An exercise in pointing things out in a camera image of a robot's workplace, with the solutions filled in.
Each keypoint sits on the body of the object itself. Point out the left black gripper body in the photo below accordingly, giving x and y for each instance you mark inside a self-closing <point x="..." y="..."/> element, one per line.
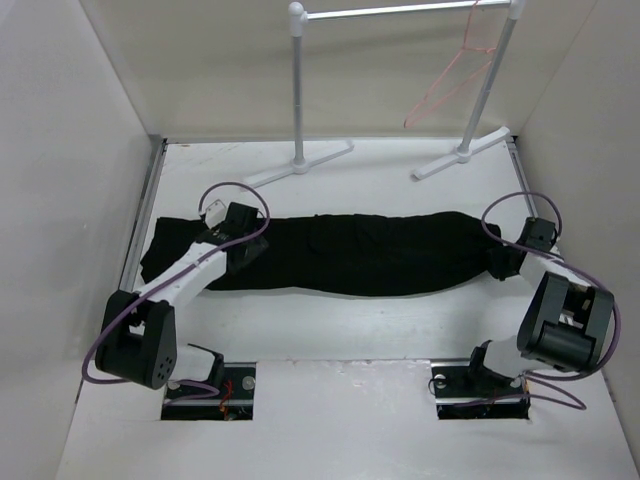
<point x="254" y="247"/>

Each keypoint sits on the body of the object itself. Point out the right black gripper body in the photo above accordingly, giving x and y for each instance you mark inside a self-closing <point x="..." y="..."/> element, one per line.
<point x="499" y="262"/>

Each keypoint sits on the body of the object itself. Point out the black trousers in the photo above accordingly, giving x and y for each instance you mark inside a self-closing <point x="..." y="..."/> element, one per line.
<point x="369" y="255"/>

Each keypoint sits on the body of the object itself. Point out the pink wire hanger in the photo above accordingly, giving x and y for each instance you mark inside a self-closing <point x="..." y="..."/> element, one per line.
<point x="465" y="66"/>

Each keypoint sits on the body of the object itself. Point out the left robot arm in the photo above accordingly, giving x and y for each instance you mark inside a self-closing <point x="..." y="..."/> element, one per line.
<point x="139" y="338"/>

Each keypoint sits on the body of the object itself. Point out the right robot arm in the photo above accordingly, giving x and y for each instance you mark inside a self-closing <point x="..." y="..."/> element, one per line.
<point x="566" y="324"/>

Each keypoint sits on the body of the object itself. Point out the white metal clothes rack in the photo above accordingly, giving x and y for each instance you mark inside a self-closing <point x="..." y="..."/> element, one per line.
<point x="356" y="71"/>

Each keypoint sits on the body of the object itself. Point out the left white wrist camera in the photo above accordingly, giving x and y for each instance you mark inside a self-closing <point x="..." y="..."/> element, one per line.
<point x="214" y="214"/>

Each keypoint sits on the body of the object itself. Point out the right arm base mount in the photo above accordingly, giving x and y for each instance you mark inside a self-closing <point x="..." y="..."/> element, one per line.
<point x="459" y="395"/>

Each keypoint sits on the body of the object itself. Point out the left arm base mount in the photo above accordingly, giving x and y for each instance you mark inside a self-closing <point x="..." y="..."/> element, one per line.
<point x="228" y="397"/>

